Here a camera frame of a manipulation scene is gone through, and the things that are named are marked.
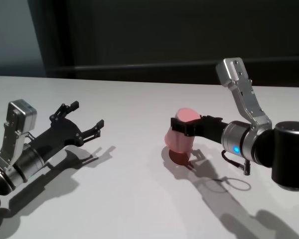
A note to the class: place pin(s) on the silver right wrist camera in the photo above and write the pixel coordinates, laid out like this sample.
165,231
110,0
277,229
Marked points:
241,87

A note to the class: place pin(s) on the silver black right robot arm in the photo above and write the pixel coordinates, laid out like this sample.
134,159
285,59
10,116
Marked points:
271,147

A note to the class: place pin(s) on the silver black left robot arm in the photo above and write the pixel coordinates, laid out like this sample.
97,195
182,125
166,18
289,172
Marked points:
17,166

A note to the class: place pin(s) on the grey horizontal frame rail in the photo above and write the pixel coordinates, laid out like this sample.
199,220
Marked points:
164,71

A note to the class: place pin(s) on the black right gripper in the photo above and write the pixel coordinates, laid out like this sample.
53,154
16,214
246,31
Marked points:
210,130

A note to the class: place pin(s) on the dark vertical frame post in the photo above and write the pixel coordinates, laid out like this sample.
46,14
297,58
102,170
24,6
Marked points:
52,37

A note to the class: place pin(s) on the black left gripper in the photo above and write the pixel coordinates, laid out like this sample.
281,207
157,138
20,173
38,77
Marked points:
57,139

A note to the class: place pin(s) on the pink plastic cup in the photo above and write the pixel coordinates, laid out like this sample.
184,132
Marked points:
182,134

